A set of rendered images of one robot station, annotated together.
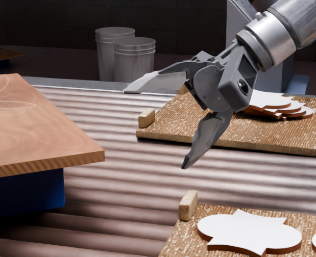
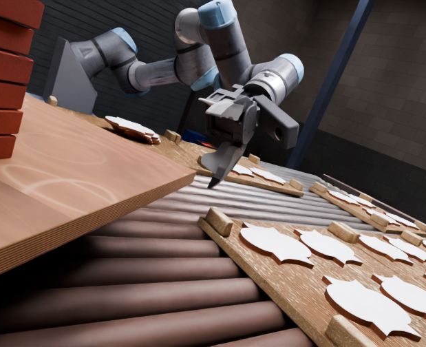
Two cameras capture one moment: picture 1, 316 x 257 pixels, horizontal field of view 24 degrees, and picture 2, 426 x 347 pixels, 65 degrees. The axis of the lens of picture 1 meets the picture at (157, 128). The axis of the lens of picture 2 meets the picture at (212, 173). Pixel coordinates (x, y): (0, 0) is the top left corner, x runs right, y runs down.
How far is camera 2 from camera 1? 0.87 m
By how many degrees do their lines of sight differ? 53
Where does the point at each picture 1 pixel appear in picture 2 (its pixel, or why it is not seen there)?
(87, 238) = (169, 267)
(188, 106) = not seen: hidden behind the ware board
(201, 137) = (230, 163)
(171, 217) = (193, 230)
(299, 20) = (290, 86)
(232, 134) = not seen: hidden behind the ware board
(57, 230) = (133, 261)
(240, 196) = (203, 206)
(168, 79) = (235, 109)
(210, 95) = (246, 129)
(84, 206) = (114, 224)
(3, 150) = (105, 164)
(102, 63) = not seen: outside the picture
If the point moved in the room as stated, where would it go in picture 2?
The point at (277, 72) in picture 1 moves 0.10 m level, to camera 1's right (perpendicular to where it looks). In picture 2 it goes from (90, 104) to (112, 110)
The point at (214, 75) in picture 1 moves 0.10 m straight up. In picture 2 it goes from (253, 113) to (277, 56)
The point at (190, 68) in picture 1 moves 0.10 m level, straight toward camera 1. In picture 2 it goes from (246, 103) to (297, 123)
